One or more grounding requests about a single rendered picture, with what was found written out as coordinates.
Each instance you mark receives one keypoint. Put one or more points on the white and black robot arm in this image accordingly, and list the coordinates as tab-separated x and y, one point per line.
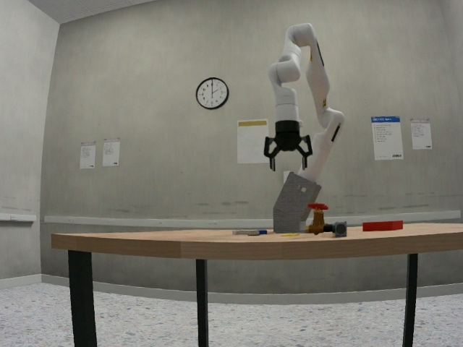
288	70

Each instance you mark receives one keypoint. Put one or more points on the black pipe manifold with grey fittings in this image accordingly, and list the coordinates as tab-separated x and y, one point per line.
318	226

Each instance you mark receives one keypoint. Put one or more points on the red rectangular block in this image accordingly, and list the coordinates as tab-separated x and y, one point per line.
383	226

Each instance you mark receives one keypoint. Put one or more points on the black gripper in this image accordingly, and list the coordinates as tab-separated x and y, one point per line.
287	139

